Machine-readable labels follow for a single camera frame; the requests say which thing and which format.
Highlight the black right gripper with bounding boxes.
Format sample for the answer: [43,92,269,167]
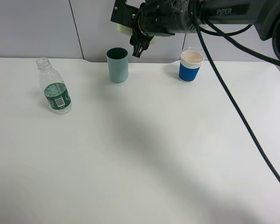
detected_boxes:
[111,0,175,58]

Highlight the light green plastic cup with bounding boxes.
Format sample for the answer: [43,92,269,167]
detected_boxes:
[117,24,159,44]

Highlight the clear plastic water bottle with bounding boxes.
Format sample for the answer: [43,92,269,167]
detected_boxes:
[36,57,72,115]

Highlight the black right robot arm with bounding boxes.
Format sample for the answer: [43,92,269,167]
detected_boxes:
[111,0,280,66]

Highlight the teal plastic cup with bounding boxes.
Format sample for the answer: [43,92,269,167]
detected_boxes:
[106,48,128,83]

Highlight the blue sleeved paper cup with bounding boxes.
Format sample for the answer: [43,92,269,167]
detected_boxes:
[179,49,204,83]

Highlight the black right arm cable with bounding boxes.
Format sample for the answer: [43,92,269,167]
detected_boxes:
[190,0,280,196]

